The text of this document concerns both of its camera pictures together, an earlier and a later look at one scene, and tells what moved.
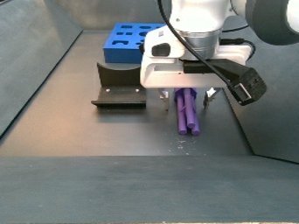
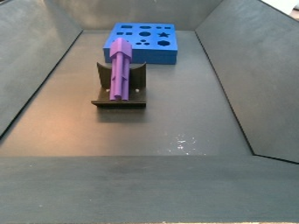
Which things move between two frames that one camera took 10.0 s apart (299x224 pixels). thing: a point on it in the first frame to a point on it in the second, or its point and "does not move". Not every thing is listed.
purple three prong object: [187, 112] to [120, 55]
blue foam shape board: [121, 47] does not move
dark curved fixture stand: [120, 88] does not move
